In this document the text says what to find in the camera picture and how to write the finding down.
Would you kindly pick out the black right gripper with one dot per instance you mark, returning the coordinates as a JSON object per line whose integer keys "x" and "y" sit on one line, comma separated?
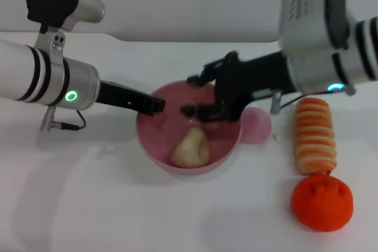
{"x": 251, "y": 78}

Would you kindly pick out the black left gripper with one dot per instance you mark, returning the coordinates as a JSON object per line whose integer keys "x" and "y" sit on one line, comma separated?
{"x": 124, "y": 98}

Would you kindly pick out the pink plastic bowl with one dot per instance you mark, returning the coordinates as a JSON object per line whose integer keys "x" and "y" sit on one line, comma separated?
{"x": 153, "y": 142}

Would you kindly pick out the beige egg yolk pastry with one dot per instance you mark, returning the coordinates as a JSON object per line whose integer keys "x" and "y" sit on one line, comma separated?
{"x": 192, "y": 150}

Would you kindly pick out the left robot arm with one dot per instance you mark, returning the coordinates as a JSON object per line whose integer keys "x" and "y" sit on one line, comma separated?
{"x": 44, "y": 75}

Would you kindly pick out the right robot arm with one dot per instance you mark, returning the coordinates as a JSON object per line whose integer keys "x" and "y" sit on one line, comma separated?
{"x": 351, "y": 57}

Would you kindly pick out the pink round bun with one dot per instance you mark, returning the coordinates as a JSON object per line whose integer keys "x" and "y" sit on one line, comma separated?
{"x": 258, "y": 128}

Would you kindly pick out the orange striped bread roll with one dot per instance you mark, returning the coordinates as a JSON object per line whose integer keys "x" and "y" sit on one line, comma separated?
{"x": 314, "y": 134}

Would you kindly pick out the orange round bun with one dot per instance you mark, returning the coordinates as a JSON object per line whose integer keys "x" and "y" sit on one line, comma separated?
{"x": 322, "y": 204}

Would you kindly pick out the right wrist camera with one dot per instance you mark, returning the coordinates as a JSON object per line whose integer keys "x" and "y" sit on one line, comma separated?
{"x": 310, "y": 7}

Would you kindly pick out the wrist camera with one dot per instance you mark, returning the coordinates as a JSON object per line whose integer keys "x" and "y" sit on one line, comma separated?
{"x": 310, "y": 7}
{"x": 59, "y": 4}

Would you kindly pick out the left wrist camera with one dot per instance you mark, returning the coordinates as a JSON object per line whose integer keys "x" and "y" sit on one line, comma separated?
{"x": 59, "y": 4}

